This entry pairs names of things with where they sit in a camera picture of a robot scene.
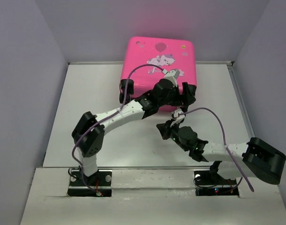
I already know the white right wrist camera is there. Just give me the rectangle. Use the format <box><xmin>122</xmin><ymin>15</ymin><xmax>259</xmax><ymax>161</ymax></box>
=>
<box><xmin>171</xmin><ymin>108</ymin><xmax>185</xmax><ymax>127</ymax></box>

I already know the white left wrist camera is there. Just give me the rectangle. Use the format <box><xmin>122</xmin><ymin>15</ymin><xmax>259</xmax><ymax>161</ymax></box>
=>
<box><xmin>162</xmin><ymin>69</ymin><xmax>180</xmax><ymax>86</ymax></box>

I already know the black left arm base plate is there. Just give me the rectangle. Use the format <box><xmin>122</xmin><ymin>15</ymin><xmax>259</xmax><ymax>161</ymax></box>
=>
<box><xmin>67</xmin><ymin>168</ymin><xmax>112</xmax><ymax>197</ymax></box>

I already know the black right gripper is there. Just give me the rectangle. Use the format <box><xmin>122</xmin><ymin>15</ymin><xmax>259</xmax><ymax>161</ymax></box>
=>
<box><xmin>156</xmin><ymin>118</ymin><xmax>188</xmax><ymax>152</ymax></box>

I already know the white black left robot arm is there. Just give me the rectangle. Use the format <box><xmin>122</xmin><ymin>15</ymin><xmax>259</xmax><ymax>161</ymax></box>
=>
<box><xmin>72</xmin><ymin>78</ymin><xmax>196</xmax><ymax>185</ymax></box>

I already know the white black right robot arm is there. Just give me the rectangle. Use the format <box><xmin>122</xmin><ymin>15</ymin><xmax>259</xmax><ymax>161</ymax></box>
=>
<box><xmin>156</xmin><ymin>120</ymin><xmax>286</xmax><ymax>185</ymax></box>

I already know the pink hard-shell suitcase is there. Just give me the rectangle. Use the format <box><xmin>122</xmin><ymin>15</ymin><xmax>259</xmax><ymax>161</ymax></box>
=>
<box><xmin>119</xmin><ymin>36</ymin><xmax>197</xmax><ymax>103</ymax></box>

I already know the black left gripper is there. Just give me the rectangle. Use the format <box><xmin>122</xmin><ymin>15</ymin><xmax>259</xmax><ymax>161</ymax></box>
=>
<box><xmin>158</xmin><ymin>82</ymin><xmax>196</xmax><ymax>107</ymax></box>

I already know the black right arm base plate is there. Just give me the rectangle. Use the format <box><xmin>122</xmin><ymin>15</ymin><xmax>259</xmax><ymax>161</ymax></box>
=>
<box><xmin>193</xmin><ymin>170</ymin><xmax>239</xmax><ymax>196</ymax></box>

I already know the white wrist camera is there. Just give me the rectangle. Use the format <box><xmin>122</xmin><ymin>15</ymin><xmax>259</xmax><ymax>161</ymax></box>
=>
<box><xmin>171</xmin><ymin>108</ymin><xmax>185</xmax><ymax>127</ymax></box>
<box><xmin>162</xmin><ymin>69</ymin><xmax>180</xmax><ymax>86</ymax></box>

